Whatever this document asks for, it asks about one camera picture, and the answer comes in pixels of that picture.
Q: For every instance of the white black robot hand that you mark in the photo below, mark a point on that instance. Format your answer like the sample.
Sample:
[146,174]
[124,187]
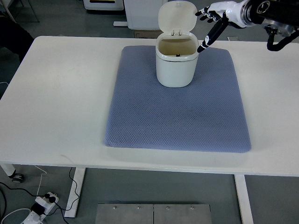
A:
[225,13]

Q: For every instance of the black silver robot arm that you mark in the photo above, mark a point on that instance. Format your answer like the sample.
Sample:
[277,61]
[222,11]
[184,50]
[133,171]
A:
[281,16]

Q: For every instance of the white trash bin with lid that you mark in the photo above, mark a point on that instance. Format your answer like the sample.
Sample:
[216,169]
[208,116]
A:
[176,47]

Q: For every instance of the cardboard box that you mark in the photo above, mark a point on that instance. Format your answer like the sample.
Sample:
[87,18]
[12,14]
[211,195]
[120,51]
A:
[147,34]

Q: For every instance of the white cabinet in background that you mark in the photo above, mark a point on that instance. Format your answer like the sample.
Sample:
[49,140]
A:
[141,14]

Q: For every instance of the blue textured mat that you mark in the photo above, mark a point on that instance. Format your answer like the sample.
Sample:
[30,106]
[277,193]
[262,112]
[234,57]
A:
[206,115]

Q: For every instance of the white table leg right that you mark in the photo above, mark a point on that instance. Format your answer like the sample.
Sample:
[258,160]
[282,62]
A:
[243,199]

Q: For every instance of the white table leg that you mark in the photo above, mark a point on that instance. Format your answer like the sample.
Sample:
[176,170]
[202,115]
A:
[243,199]
[75,191]

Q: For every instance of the dark clothed person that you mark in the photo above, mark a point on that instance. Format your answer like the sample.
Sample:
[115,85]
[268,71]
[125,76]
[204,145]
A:
[14,37]

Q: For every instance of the white table leg left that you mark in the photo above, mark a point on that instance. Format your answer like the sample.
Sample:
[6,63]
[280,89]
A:
[75,191]

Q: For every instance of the grey metal floor plate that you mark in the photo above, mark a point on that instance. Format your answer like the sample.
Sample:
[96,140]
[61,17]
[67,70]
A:
[153,214]

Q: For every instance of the caster wheel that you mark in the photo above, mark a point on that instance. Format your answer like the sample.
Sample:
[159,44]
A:
[18,178]

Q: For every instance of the white power strip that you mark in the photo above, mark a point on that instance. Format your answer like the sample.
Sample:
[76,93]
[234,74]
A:
[41,208]

